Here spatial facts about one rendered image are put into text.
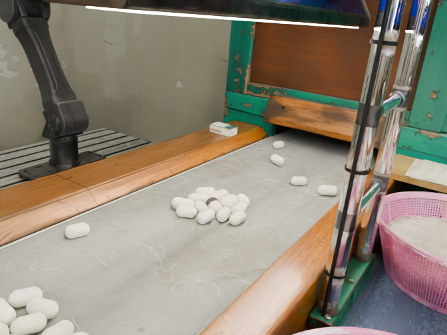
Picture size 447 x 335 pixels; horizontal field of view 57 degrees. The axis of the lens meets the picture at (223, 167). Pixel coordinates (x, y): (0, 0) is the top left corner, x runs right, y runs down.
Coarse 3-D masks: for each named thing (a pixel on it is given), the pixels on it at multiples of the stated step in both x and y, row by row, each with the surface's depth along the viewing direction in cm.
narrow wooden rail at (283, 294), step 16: (368, 176) 81; (336, 208) 66; (320, 224) 60; (304, 240) 55; (320, 240) 56; (288, 256) 51; (304, 256) 52; (320, 256) 52; (272, 272) 48; (288, 272) 48; (304, 272) 48; (320, 272) 49; (256, 288) 45; (272, 288) 45; (288, 288) 45; (304, 288) 45; (320, 288) 51; (240, 304) 42; (256, 304) 42; (272, 304) 42; (288, 304) 43; (304, 304) 46; (224, 320) 40; (240, 320) 40; (256, 320) 40; (272, 320) 40; (288, 320) 42; (304, 320) 48
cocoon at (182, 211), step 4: (180, 208) 63; (184, 208) 63; (188, 208) 63; (192, 208) 63; (176, 212) 64; (180, 212) 63; (184, 212) 63; (188, 212) 63; (192, 212) 63; (196, 212) 63; (180, 216) 63; (184, 216) 63; (188, 216) 63; (192, 216) 63
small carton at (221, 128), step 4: (212, 124) 101; (216, 124) 101; (220, 124) 101; (224, 124) 102; (228, 124) 102; (212, 128) 101; (216, 128) 100; (220, 128) 100; (224, 128) 99; (228, 128) 98; (232, 128) 99; (236, 128) 101; (216, 132) 101; (220, 132) 100; (224, 132) 99; (228, 132) 99; (232, 132) 99; (236, 132) 101; (228, 136) 99
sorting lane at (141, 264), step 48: (288, 144) 106; (144, 192) 71; (192, 192) 73; (240, 192) 75; (288, 192) 76; (48, 240) 55; (96, 240) 56; (144, 240) 57; (192, 240) 58; (240, 240) 59; (288, 240) 60; (0, 288) 45; (48, 288) 46; (96, 288) 46; (144, 288) 47; (192, 288) 48; (240, 288) 48
